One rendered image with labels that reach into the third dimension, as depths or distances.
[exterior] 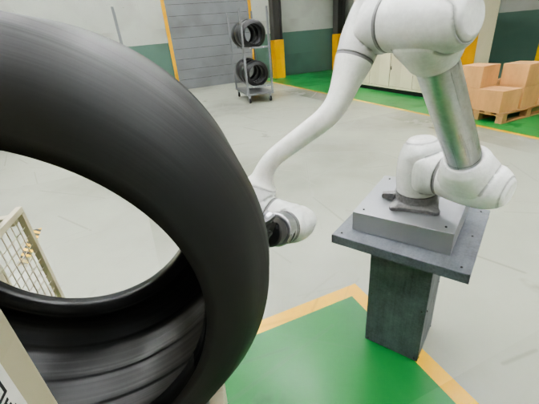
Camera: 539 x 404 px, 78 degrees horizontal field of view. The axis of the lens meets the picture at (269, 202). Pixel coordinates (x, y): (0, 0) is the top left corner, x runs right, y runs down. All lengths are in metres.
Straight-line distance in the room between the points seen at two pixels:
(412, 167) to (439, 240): 0.28
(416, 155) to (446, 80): 0.43
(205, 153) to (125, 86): 0.08
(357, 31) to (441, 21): 0.21
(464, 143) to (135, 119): 0.94
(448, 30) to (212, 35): 11.27
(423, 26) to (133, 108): 0.65
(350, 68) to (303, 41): 12.30
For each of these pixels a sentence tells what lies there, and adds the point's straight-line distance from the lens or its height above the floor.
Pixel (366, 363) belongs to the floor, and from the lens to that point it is 1.77.
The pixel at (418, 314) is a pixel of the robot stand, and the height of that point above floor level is 0.28.
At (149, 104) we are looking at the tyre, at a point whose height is 1.36.
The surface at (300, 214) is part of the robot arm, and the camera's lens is 0.91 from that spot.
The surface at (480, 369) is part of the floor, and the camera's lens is 1.89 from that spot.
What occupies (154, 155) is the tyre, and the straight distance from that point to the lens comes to 0.29.
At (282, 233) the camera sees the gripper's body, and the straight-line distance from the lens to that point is 0.81.
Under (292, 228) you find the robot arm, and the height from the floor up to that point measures 0.96.
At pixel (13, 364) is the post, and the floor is 1.24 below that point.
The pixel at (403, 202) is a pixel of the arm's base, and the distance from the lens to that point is 1.40.
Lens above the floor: 1.40
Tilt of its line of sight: 27 degrees down
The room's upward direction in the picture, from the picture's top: 5 degrees counter-clockwise
